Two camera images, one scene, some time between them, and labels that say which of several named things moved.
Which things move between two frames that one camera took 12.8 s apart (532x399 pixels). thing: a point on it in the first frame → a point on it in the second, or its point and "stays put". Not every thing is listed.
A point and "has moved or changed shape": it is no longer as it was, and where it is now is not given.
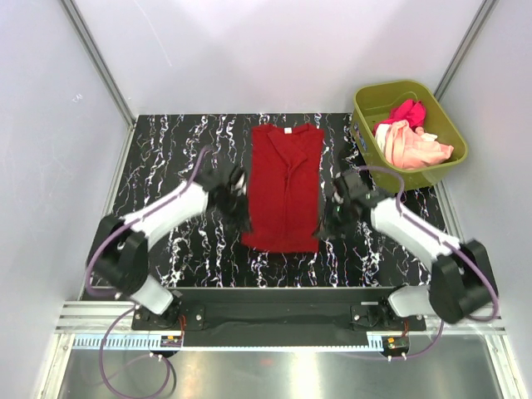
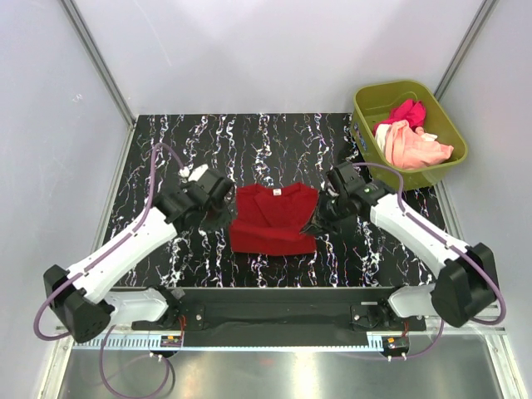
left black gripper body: x=234 y=209 → x=219 y=216
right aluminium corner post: x=465 y=47 stays put
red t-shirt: x=284 y=187 has moved or changed shape
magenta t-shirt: x=413 y=111 stays put
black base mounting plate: x=278 y=311 stays put
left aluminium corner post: x=94 y=53 stays put
